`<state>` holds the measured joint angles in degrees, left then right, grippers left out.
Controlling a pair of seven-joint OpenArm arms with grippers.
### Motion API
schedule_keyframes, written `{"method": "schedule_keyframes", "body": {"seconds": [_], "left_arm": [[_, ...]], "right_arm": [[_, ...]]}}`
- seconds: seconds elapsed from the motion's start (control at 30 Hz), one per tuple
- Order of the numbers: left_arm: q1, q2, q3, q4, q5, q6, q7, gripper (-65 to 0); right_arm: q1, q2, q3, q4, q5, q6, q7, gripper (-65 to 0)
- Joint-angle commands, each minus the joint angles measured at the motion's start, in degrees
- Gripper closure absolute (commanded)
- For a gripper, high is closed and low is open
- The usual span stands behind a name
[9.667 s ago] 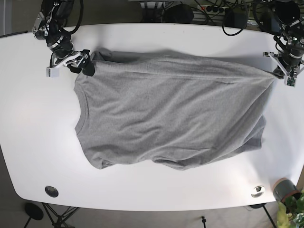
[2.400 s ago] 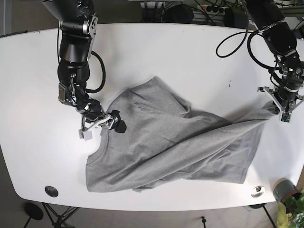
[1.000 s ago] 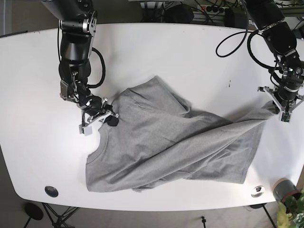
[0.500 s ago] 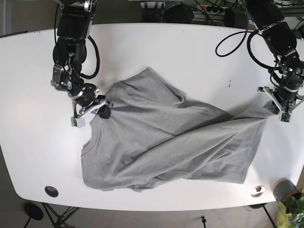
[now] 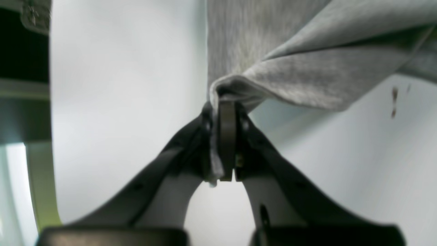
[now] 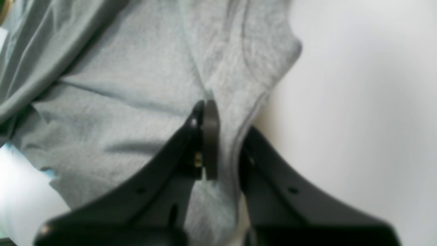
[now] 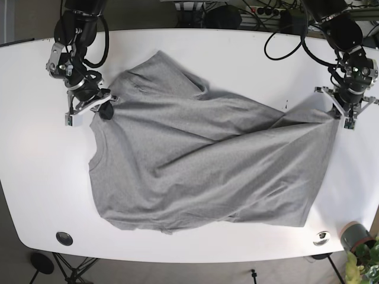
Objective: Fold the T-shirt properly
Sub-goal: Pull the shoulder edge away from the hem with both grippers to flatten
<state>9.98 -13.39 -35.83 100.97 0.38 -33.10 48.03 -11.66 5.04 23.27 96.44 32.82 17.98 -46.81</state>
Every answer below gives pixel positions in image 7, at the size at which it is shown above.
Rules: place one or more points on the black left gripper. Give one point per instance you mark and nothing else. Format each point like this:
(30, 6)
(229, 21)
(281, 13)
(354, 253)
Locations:
(351, 78)

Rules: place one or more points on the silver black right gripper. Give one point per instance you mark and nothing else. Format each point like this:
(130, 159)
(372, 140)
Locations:
(86, 95)

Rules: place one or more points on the grey T-shirt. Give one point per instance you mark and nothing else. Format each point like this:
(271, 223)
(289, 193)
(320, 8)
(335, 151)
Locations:
(177, 156)

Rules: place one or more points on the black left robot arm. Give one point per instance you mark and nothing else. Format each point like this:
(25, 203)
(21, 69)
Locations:
(341, 31)

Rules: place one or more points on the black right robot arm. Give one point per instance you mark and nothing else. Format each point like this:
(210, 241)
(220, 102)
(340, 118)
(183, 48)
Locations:
(74, 32)

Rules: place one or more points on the black table grommet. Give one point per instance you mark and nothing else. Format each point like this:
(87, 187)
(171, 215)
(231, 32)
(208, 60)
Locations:
(64, 238)

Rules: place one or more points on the silver table grommet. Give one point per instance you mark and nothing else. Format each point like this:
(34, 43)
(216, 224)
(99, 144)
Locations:
(321, 238)

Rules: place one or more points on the black tripod stand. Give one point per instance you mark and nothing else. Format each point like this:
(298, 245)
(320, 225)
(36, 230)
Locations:
(44, 265)

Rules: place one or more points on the potted green plant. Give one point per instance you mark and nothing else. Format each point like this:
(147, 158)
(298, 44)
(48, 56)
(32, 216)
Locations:
(362, 254)

